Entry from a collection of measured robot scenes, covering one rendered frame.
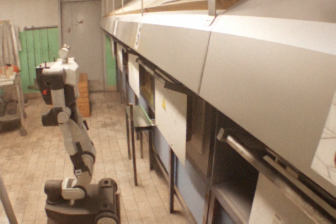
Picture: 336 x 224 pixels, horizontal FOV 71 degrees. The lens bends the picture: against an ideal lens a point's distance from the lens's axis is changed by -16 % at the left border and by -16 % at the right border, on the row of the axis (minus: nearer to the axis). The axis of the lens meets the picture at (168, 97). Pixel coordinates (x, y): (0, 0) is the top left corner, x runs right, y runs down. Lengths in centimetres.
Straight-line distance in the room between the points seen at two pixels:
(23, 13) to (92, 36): 171
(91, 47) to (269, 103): 590
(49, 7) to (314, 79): 605
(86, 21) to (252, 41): 580
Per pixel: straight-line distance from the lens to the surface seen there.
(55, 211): 243
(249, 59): 47
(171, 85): 118
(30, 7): 631
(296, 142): 36
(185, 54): 73
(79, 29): 619
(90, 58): 624
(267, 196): 78
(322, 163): 33
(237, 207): 130
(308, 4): 46
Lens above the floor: 168
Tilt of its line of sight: 17 degrees down
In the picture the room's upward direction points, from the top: straight up
